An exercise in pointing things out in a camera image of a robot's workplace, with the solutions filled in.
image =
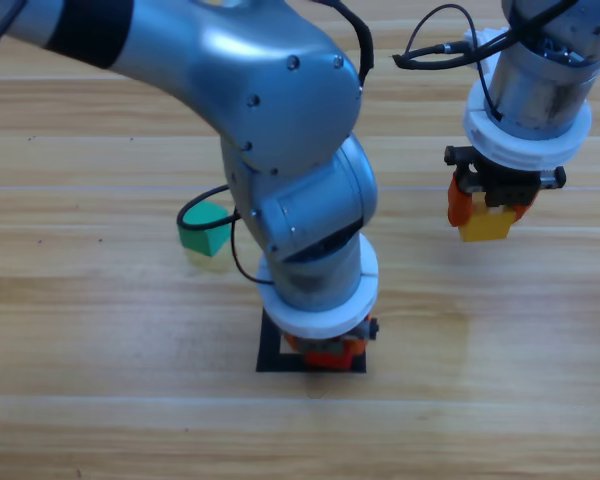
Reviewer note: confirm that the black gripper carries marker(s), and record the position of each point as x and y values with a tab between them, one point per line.
505	187
330	345

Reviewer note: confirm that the red block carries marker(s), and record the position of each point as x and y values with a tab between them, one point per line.
327	361

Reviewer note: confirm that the green block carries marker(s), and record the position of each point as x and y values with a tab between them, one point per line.
200	242

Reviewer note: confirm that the yellow block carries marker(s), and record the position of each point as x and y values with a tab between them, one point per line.
485	227

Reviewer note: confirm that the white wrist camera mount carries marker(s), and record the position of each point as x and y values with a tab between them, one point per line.
525	150
325	322

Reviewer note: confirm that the black tape square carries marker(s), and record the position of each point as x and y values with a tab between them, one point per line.
269	345

